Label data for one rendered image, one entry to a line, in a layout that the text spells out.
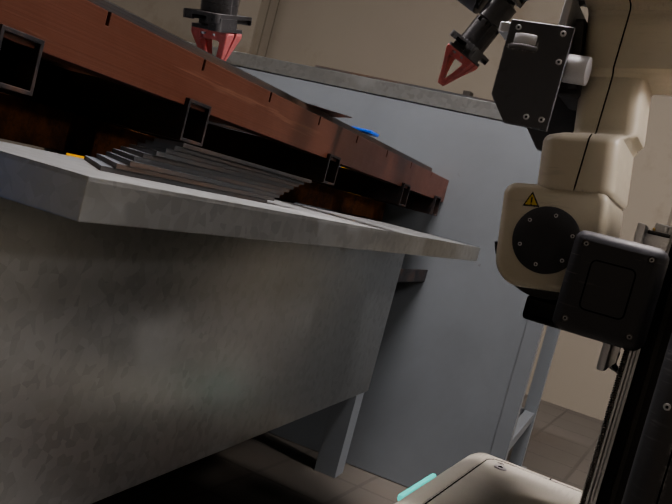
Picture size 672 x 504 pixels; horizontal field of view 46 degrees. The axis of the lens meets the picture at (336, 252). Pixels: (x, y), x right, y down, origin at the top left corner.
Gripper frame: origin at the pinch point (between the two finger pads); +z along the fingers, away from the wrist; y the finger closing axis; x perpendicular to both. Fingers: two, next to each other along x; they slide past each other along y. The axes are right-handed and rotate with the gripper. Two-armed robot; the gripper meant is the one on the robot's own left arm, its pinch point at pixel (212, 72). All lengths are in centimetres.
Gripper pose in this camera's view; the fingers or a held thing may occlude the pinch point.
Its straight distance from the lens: 129.9
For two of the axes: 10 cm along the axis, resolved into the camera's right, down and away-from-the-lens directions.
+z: -1.6, 9.4, 3.0
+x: 9.0, 2.6, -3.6
